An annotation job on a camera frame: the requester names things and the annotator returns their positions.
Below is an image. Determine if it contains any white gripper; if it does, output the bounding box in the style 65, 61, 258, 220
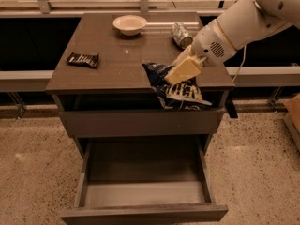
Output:
165, 19, 237, 85

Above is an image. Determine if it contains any blue chip bag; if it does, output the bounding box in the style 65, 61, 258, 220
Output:
142, 62, 212, 110

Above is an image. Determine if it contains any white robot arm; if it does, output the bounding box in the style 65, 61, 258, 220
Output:
165, 0, 300, 85

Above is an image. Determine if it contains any grey middle drawer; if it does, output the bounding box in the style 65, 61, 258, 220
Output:
61, 109, 225, 138

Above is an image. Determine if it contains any grey drawer cabinet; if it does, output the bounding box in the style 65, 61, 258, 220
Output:
46, 11, 234, 152

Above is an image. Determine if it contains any grey open bottom drawer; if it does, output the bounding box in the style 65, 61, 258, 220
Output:
61, 135, 228, 225

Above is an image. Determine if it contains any silver soda can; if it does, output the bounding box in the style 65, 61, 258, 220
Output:
172, 22, 193, 49

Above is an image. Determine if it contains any white bowl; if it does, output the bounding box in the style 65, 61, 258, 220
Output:
112, 15, 147, 36

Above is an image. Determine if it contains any black snack bar wrapper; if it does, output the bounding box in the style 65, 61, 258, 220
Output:
67, 52, 99, 68

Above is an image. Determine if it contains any white cable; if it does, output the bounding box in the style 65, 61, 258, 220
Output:
232, 44, 248, 83

